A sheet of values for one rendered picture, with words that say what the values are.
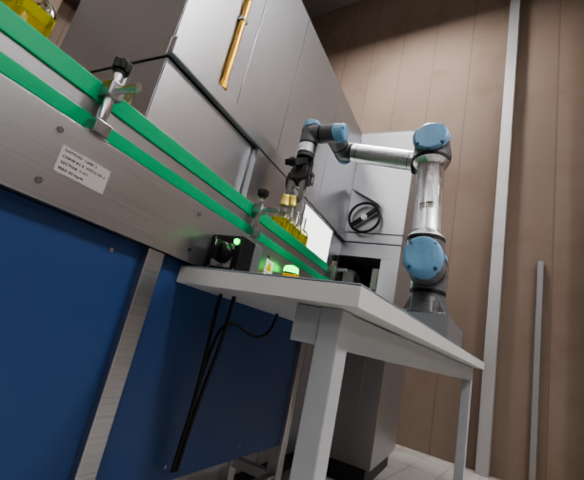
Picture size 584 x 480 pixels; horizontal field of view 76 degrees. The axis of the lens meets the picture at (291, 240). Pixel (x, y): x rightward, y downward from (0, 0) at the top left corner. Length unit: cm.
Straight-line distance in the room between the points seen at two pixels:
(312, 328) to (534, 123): 393
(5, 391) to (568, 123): 429
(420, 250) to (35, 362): 96
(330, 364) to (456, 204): 354
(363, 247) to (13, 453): 204
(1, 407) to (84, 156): 35
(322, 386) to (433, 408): 314
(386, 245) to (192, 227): 173
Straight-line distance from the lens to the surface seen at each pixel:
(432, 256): 117
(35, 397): 67
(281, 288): 61
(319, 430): 61
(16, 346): 63
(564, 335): 367
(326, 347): 60
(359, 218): 242
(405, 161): 153
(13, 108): 59
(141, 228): 69
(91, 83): 67
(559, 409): 364
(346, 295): 56
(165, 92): 118
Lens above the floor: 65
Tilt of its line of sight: 15 degrees up
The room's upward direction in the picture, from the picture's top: 12 degrees clockwise
